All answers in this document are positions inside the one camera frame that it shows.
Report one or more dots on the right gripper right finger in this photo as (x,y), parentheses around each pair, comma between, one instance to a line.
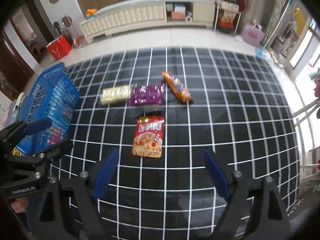
(258,198)

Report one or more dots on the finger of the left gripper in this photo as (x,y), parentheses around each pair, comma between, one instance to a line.
(37,126)

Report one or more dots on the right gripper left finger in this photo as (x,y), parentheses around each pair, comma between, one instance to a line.
(53,218)

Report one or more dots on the red potato chip packet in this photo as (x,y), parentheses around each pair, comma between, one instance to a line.
(148,140)

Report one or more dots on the purple snack packet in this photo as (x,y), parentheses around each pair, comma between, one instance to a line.
(147,95)

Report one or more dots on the person's left hand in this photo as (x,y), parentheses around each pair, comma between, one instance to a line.
(19,205)

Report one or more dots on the blue plastic basket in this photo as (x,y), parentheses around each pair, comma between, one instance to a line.
(53,96)

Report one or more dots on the brown wooden door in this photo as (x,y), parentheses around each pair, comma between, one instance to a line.
(24,38)

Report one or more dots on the clear-wrapped cracker pack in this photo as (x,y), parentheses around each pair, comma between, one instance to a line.
(115,94)

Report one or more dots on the red gift bag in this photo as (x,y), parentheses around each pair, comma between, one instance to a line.
(59,47)

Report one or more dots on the black white grid tablecloth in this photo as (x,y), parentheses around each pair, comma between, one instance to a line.
(238,110)

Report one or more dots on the oranges on cabinet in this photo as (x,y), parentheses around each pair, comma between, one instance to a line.
(90,12)

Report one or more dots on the orange striped snack packet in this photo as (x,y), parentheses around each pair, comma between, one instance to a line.
(177,87)

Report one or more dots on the pink gift bag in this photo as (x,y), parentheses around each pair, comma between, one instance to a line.
(253,33)

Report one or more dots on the cream tv cabinet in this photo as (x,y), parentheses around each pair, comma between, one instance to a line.
(144,14)

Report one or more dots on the white metal shelf rack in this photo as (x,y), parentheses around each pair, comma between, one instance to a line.
(228,15)

